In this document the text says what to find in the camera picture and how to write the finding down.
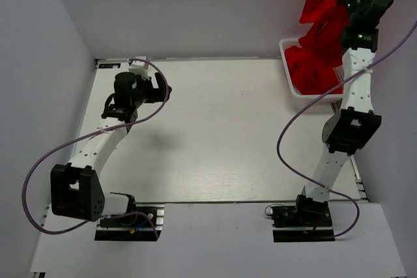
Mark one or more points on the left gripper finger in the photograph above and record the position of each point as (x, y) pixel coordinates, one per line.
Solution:
(160, 82)
(162, 94)

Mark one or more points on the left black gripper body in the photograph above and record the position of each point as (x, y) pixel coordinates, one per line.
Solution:
(146, 92)

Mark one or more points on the red t shirt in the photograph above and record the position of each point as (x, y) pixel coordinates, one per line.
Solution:
(328, 19)

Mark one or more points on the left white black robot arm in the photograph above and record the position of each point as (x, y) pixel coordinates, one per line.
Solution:
(76, 191)

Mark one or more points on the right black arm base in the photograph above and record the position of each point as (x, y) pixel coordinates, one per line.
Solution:
(305, 221)

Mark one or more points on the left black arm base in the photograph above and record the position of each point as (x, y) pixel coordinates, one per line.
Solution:
(133, 228)

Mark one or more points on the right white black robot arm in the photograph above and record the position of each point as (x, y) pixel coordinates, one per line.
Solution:
(355, 122)

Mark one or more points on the red shirts pile in basket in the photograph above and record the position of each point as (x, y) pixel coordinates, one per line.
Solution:
(317, 69)

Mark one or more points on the blue label sticker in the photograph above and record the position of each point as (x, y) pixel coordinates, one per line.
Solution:
(109, 65)

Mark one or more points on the white plastic basket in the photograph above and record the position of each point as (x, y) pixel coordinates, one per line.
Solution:
(303, 97)

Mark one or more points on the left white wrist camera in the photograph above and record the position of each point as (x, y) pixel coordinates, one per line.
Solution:
(139, 68)

